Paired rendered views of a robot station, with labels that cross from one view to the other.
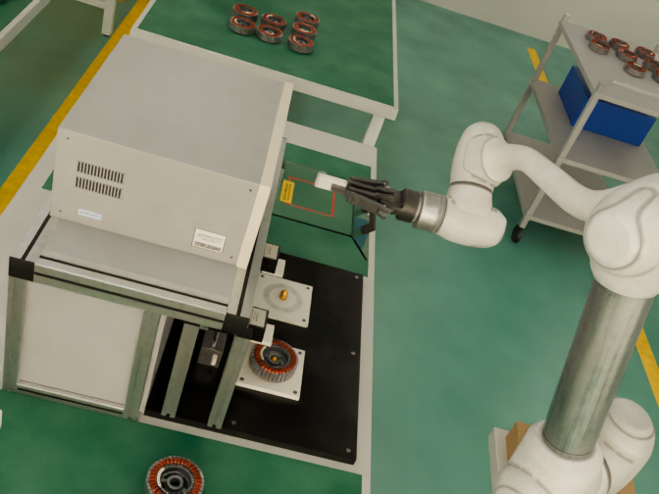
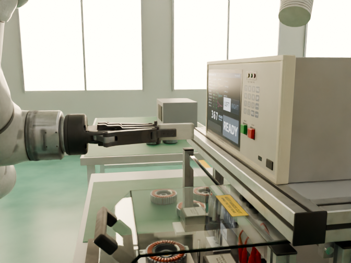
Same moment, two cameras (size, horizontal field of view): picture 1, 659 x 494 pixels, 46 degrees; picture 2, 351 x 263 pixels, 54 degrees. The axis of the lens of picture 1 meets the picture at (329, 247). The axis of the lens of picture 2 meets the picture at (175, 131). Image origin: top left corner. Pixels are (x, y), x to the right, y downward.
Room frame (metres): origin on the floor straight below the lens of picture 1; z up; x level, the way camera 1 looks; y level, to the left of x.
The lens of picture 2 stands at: (2.12, 0.04, 1.30)
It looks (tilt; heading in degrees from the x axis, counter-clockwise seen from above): 10 degrees down; 179
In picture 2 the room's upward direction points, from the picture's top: straight up
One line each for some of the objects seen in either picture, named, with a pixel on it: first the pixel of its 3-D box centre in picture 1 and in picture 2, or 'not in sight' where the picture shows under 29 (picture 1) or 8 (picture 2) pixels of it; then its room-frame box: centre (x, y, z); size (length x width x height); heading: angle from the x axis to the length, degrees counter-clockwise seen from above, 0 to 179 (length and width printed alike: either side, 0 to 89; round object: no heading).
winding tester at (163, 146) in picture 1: (181, 144); (314, 105); (1.35, 0.37, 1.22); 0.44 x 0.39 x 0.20; 9
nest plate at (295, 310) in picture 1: (281, 299); not in sight; (1.50, 0.07, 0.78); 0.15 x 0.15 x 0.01; 9
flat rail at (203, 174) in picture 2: not in sight; (217, 189); (1.37, 0.14, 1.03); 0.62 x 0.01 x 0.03; 9
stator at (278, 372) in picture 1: (274, 360); (166, 256); (1.27, 0.03, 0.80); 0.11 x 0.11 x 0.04
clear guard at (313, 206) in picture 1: (309, 204); (197, 227); (1.58, 0.08, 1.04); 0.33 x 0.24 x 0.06; 99
